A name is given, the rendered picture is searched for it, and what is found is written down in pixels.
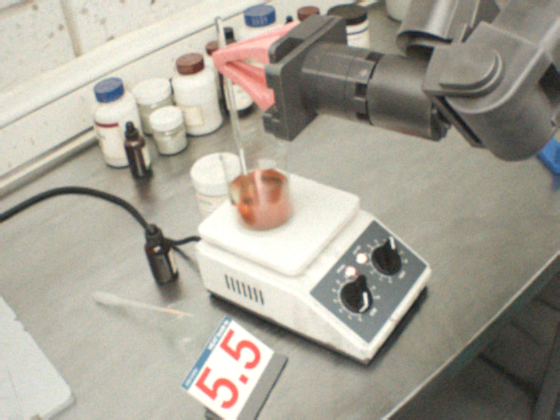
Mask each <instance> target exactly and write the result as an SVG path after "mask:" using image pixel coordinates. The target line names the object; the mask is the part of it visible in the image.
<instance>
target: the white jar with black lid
mask: <svg viewBox="0 0 560 420"><path fill-rule="evenodd" d="M329 15H334V16H341V17H344V18H345V21H346V25H347V35H348V45H352V46H357V47H363V48H367V49H369V48H370V42H369V24H368V20H367V9H366V8H365V7H363V6H361V5H358V4H339V5H336V6H333V7H331V8H329V9H328V11H327V16H329Z"/></svg>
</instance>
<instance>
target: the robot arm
mask: <svg viewBox="0 0 560 420"><path fill-rule="evenodd" d="M395 42H396V44H397V47H398V49H399V50H400V51H401V52H402V53H403V54H405V55H406V56H403V55H398V54H392V53H387V52H380V51H375V50H370V49H367V48H363V47H357V46H352V45H348V35H347V25H346V21H345V18H344V17H341V16H334V15H329V16H323V15H317V14H312V15H311V16H309V17H307V18H306V19H305V20H304V21H303V22H302V23H295V22H291V23H288V24H286V25H283V26H281V27H278V28H277V29H272V30H269V31H267V32H264V33H262V34H260V35H258V36H253V37H250V38H247V39H245V40H242V41H240V42H237V43H234V44H231V45H228V46H226V47H227V48H226V49H223V50H219V49H218V50H217V51H216V52H214V53H212V59H213V64H214V67H215V68H216V69H217V70H218V71H220V73H221V74H222V75H225V76H226V77H228V78H229V79H230V80H232V81H233V82H234V83H236V84H237V85H238V86H240V87H241V88H242V89H243V90H244V91H245V92H246V93H247V94H249V96H250V97H251V98H252V99H253V101H254V102H255V103H256V104H257V105H258V106H259V107H261V108H262V109H263V110H264V112H263V113H262V120H263V125H264V131H265V132H266V133H269V134H273V135H274V136H275V138H276V139H280V140H283V141H287V142H292V141H294V140H295V139H296V138H297V136H298V135H299V134H300V133H301V132H302V131H303V130H304V129H305V128H306V127H307V126H308V125H310V123H311V122H312V121H313V120H314V119H315V118H316V117H317V116H318V115H319V114H324V115H328V116H333V117H336V118H341V119H345V120H350V121H354V122H358V123H362V124H367V125H371V126H376V127H379V128H383V129H386V130H389V131H392V132H396V133H400V134H404V135H409V136H412V137H417V138H421V139H425V140H430V141H433V142H438V141H440V140H441V139H442V138H443V137H444V138H445V137H446V135H447V132H448V130H449V129H450V128H451V125H453V126H454V128H455V129H456V130H457V131H458V132H459V133H460V134H461V135H462V136H463V137H464V138H465V139H466V142H467V143H468V144H469V145H470V146H471V147H472V148H477V149H488V150H489V151H490V152H491V154H493V155H494V156H496V157H497V158H498V159H501V160H503V161H507V162H517V161H519V162H522V161H525V160H527V159H529V158H531V157H533V156H536V155H537V154H538V153H539V152H541V150H542V149H543V150H544V149H545V147H546V146H547V145H548V143H549V142H550V141H551V139H552V137H553V136H554V135H555V133H556V132H557V130H559V128H560V0H510V1H508V2H507V5H505V6H504V8H503V9H502V10H501V9H500V8H499V6H498V4H497V3H496V1H495V0H410V4H409V6H408V8H407V12H406V14H405V16H404V18H403V22H402V25H401V26H400V29H399V32H398V35H397V36H396V40H395ZM249 59H255V60H256V61H258V62H259V63H261V64H263V69H261V68H258V67H256V66H254V65H251V64H249V63H247V62H242V61H240V60H249ZM228 62H229V63H228Z"/></svg>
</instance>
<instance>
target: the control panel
mask: <svg viewBox="0 0 560 420"><path fill-rule="evenodd" d="M390 237H392V238H393V239H394V240H396V248H397V252H398V253H399V255H400V257H401V259H402V268H401V270H400V271H399V272H398V273H397V274H395V275H392V276H388V275H384V274H382V273H380V272H379V271H378V269H377V268H376V267H374V265H373V263H372V252H373V251H374V249H375V248H376V247H378V246H380V245H383V243H384V242H386V241H387V240H388V239H389V238H390ZM360 254H364V255H365V261H364V262H361V261H360V260H359V258H358V256H359V255H360ZM349 267H351V268H353V269H354V270H355V274H352V275H349V274H348V273H347V269H348V268H349ZM426 267H427V265H426V264H425V262H423V261H422V260H421V259H420V258H419V257H417V255H415V254H414V253H413V252H411V251H410V250H409V249H408V247H406V246H405V245H404V244H403V243H402V242H400V241H399V240H398V239H397V238H395V237H394V236H393V235H392V234H391V233H389V232H388V231H387V230H386V229H385V227H383V226H382V225H381V224H380V223H379V222H377V221H376V220H375V219H373V220H372V221H371V222H370V224H369V225H368V226H367V227H366V229H365V230H364V231H363V232H362V233H361V234H360V235H359V236H358V238H357V239H356V240H355V241H354V242H353V243H352V244H351V245H350V247H349V248H348V249H347V251H345V252H344V253H343V255H342V256H341V257H340V258H339V259H338V260H337V261H336V263H335V264H334V265H333V266H332V267H331V268H330V269H329V270H328V272H327V273H326V274H325V275H324V276H323V277H322V278H321V279H320V281H319V282H318V283H316V284H315V285H314V286H313V287H312V290H311V291H310V294H311V295H310V296H311V297H312V298H314V299H315V300H316V301H317V302H319V303H320V304H322V305H323V306H324V307H325V308H326V309H327V310H328V311H330V313H331V314H332V315H334V316H335V317H337V318H338V319H339V320H340V321H341V322H342V323H343V324H345V325H346V326H347V327H348V328H349V329H351V330H352V331H353V332H354V333H355V334H357V335H358V336H359V337H360V338H361V339H362V340H363V341H364V342H367V343H368V344H369V343H370V342H371V341H372V339H374V338H375V336H376V335H377V334H378V332H379V331H380V330H381V328H382V327H383V326H384V325H385V324H386V323H387V321H388V320H389V318H390V316H391V314H392V313H393V312H394V310H395V309H396V308H397V307H398V306H399V305H400V303H401V302H402V301H403V299H404V298H405V297H406V295H407V294H408V292H409V290H410V289H411V288H412V287H413V286H414V284H415V283H416V282H417V280H418V279H419V278H420V276H421V275H422V274H423V271H424V270H425V268H426ZM360 274H364V275H365V276H366V278H367V284H368V288H370V289H371V291H372V296H373V303H372V306H371V307H370V308H369V309H368V310H367V311H366V312H365V313H354V312H352V311H349V310H348V309H347V308H346V307H345V306H344V304H343V303H342V301H341V297H340V292H341V289H342V287H343V286H344V285H345V284H346V283H348V282H350V281H354V280H355V279H356V278H357V277H358V276H359V275H360Z"/></svg>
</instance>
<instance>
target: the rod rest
mask: <svg viewBox="0 0 560 420"><path fill-rule="evenodd" d="M538 155H539V156H540V157H541V158H542V159H543V160H544V161H545V162H546V165H547V166H548V167H549V168H551V170H552V171H553V172H554V173H555V174H560V144H559V142H557V141H556V140H555V138H554V137H552V139H551V141H550V142H549V143H548V145H547V146H546V147H545V149H544V150H543V149H542V150H541V152H539V153H538Z"/></svg>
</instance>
